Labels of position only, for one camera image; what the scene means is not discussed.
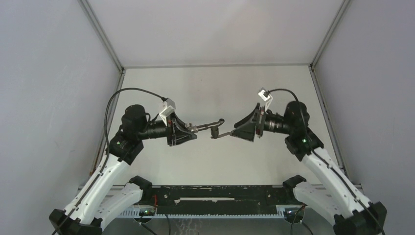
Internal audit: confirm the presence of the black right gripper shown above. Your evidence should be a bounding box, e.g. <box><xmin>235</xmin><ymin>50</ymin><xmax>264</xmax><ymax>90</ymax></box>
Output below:
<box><xmin>230</xmin><ymin>103</ymin><xmax>293</xmax><ymax>142</ymax></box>

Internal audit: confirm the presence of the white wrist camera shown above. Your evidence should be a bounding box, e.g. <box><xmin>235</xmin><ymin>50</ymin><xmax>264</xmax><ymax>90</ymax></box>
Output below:
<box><xmin>258</xmin><ymin>88</ymin><xmax>273</xmax><ymax>112</ymax></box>
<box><xmin>159</xmin><ymin>98</ymin><xmax>176</xmax><ymax>126</ymax></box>

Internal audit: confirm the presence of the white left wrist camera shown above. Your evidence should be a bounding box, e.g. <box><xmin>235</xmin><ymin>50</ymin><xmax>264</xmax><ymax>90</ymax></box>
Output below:
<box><xmin>159</xmin><ymin>98</ymin><xmax>176</xmax><ymax>126</ymax></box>

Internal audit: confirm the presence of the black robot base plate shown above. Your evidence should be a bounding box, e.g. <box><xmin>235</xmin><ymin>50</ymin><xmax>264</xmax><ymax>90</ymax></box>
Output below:
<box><xmin>138</xmin><ymin>185</ymin><xmax>301</xmax><ymax>214</ymax></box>

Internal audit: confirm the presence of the white slotted cable duct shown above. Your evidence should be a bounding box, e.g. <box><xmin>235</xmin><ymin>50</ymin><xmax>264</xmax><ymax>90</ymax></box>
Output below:
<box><xmin>116</xmin><ymin>208</ymin><xmax>287</xmax><ymax>219</ymax></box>

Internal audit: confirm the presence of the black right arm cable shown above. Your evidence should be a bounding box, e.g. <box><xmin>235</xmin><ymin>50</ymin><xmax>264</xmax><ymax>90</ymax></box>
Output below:
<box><xmin>264</xmin><ymin>88</ymin><xmax>387</xmax><ymax>235</ymax></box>

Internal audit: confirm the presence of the metal elbow pipe fitting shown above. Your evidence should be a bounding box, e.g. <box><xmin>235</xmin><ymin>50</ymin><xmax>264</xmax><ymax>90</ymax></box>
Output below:
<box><xmin>185</xmin><ymin>123</ymin><xmax>199</xmax><ymax>133</ymax></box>

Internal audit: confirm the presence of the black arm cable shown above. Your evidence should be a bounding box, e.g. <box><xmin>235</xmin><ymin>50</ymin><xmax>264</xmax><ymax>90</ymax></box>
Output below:
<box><xmin>264</xmin><ymin>88</ymin><xmax>387</xmax><ymax>235</ymax></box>
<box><xmin>51</xmin><ymin>87</ymin><xmax>169</xmax><ymax>235</ymax></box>

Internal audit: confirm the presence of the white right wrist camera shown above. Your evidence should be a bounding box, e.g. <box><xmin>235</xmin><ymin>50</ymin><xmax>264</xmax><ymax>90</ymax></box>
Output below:
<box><xmin>258</xmin><ymin>88</ymin><xmax>273</xmax><ymax>112</ymax></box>

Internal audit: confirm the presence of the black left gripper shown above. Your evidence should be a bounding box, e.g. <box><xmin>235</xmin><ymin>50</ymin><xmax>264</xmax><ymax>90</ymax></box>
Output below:
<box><xmin>137</xmin><ymin>111</ymin><xmax>197</xmax><ymax>146</ymax></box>

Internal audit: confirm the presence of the metal water faucet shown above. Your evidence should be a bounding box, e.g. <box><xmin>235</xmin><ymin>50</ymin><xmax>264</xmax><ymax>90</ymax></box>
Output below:
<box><xmin>194</xmin><ymin>118</ymin><xmax>231</xmax><ymax>139</ymax></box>

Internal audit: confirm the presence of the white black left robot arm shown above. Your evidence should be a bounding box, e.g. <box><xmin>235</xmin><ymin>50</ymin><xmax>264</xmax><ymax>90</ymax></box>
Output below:
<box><xmin>49</xmin><ymin>104</ymin><xmax>197</xmax><ymax>235</ymax></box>

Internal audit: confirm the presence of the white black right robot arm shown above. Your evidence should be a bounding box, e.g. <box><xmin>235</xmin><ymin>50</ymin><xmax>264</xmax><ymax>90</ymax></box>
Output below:
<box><xmin>231</xmin><ymin>101</ymin><xmax>387</xmax><ymax>235</ymax></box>

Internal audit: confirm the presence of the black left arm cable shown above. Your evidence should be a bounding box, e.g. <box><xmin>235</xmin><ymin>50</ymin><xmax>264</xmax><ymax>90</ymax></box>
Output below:
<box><xmin>51</xmin><ymin>87</ymin><xmax>169</xmax><ymax>235</ymax></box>

